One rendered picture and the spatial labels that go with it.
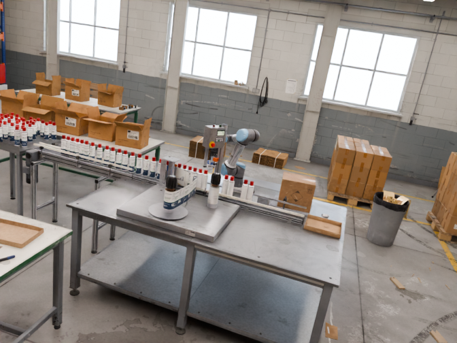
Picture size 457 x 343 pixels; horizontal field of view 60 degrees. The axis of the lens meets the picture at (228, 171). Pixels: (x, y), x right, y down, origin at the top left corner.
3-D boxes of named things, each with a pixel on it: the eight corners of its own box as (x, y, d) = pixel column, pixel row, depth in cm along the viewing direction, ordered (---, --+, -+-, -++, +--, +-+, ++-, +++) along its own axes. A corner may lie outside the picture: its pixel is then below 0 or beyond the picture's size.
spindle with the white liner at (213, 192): (205, 206, 331) (209, 173, 322) (209, 203, 339) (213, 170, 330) (215, 209, 329) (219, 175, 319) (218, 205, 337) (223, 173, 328)
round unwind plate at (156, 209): (141, 213, 300) (141, 211, 300) (159, 201, 329) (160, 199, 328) (177, 224, 293) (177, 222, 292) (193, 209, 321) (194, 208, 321)
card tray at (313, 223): (303, 229, 330) (304, 224, 329) (307, 218, 354) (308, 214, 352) (339, 238, 322) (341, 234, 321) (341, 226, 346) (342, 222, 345)
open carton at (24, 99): (-7, 118, 529) (-8, 90, 518) (18, 114, 571) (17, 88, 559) (19, 124, 522) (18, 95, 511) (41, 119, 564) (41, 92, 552)
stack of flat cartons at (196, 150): (187, 156, 771) (189, 140, 761) (194, 150, 821) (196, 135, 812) (219, 162, 762) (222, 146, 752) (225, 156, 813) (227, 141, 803)
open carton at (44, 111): (19, 126, 515) (18, 97, 504) (40, 120, 557) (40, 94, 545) (45, 131, 510) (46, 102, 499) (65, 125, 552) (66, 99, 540)
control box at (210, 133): (201, 145, 358) (204, 125, 352) (217, 145, 368) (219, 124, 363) (208, 149, 351) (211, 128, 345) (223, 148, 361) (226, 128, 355)
